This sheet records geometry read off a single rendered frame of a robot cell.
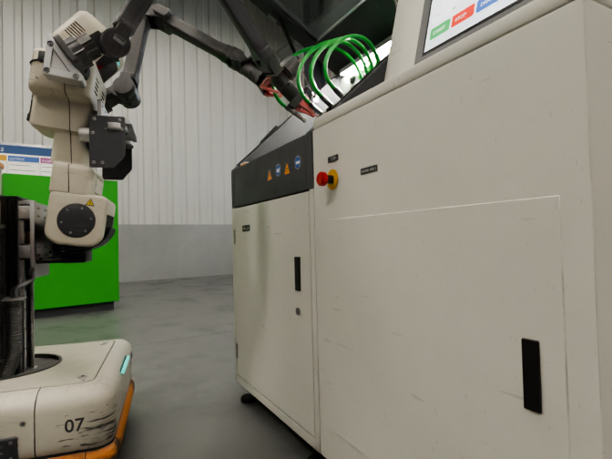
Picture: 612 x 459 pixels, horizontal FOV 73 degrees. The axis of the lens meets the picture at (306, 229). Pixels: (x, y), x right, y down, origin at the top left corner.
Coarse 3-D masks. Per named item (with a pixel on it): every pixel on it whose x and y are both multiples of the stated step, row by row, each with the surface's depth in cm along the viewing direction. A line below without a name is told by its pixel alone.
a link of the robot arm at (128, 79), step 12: (144, 24) 167; (156, 24) 173; (132, 36) 165; (144, 36) 167; (132, 48) 163; (144, 48) 167; (132, 60) 162; (120, 72) 157; (132, 72) 159; (120, 84) 155; (132, 84) 155; (120, 96) 155
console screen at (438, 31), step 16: (432, 0) 113; (448, 0) 107; (464, 0) 102; (480, 0) 97; (496, 0) 92; (512, 0) 88; (528, 0) 85; (432, 16) 112; (448, 16) 106; (464, 16) 100; (480, 16) 96; (496, 16) 91; (432, 32) 110; (448, 32) 104; (464, 32) 99; (432, 48) 109
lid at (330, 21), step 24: (264, 0) 179; (288, 0) 176; (312, 0) 170; (336, 0) 165; (360, 0) 160; (384, 0) 153; (288, 24) 186; (312, 24) 182; (336, 24) 176; (360, 24) 168; (384, 24) 163; (360, 48) 181; (336, 72) 202
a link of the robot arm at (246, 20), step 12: (228, 0) 132; (228, 12) 134; (240, 12) 135; (240, 24) 136; (252, 24) 138; (252, 36) 139; (252, 48) 141; (264, 48) 142; (264, 60) 143; (264, 72) 150
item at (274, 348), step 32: (256, 224) 150; (288, 224) 127; (256, 256) 150; (288, 256) 127; (256, 288) 151; (288, 288) 127; (256, 320) 151; (288, 320) 128; (256, 352) 151; (288, 352) 128; (256, 384) 152; (288, 384) 128
